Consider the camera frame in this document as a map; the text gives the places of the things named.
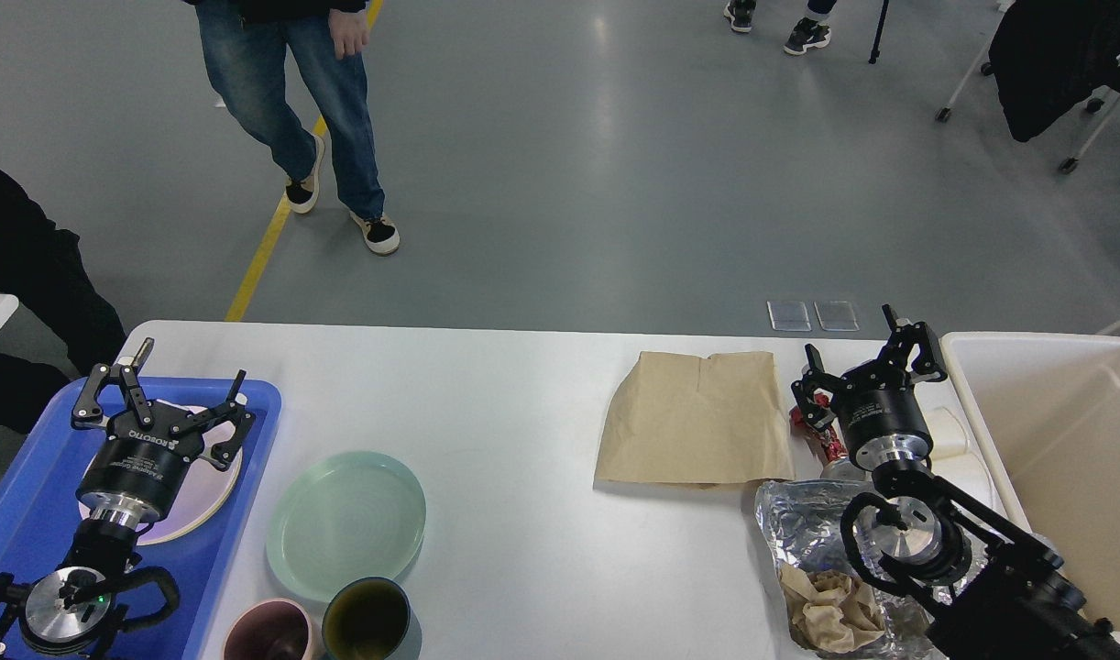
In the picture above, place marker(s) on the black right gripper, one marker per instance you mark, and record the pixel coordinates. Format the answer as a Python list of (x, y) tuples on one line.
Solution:
[(876, 407)]

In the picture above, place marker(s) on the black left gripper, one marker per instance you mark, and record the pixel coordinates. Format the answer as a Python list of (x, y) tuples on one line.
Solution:
[(140, 468)]

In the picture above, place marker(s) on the green plate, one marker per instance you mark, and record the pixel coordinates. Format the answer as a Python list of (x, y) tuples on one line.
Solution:
[(355, 515)]

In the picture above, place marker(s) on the pink ribbed mug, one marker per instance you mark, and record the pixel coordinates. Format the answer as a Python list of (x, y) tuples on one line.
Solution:
[(274, 629)]

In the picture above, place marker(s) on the dark teal mug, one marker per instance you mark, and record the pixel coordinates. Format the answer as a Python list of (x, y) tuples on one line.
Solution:
[(371, 618)]

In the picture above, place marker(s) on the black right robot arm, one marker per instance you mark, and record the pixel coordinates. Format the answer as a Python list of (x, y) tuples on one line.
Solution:
[(992, 591)]

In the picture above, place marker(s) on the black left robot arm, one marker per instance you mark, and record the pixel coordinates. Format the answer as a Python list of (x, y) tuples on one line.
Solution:
[(101, 589)]

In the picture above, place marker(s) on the right floor plate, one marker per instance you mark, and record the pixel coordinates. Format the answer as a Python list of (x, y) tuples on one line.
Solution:
[(837, 316)]

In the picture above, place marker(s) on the floor plate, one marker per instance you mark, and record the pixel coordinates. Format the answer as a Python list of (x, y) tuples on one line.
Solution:
[(837, 316), (789, 316)]

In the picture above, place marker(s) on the red snack wrapper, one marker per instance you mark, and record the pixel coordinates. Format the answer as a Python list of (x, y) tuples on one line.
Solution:
[(825, 444)]

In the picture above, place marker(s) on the pink plate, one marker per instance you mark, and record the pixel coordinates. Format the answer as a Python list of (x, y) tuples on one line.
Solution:
[(203, 492)]

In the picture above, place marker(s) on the left floor plate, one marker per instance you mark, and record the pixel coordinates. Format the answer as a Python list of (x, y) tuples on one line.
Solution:
[(789, 316)]

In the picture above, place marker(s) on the white foam container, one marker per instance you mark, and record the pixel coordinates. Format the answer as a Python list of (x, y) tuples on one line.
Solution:
[(955, 457)]

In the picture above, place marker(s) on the crumpled aluminium foil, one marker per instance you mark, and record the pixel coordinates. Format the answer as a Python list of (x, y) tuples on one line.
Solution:
[(801, 524)]

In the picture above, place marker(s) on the blue plastic tray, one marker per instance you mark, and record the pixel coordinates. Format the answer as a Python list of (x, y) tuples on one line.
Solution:
[(39, 514)]

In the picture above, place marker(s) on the brown paper bag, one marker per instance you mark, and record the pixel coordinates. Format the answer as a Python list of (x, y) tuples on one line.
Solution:
[(697, 421)]

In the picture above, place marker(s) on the white plastic bin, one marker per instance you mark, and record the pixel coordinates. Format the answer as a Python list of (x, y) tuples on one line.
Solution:
[(1045, 410)]

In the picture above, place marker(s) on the crumpled brown napkin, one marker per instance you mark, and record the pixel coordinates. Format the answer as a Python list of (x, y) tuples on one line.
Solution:
[(835, 611)]

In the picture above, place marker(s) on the black tripod leg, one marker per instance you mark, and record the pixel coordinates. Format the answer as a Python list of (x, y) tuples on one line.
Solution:
[(875, 51)]

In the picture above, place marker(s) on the person with dark sneakers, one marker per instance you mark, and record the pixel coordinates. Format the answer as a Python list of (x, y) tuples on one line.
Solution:
[(811, 31)]

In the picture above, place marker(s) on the chair with black jacket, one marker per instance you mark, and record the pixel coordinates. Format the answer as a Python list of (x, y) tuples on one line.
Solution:
[(1045, 58)]

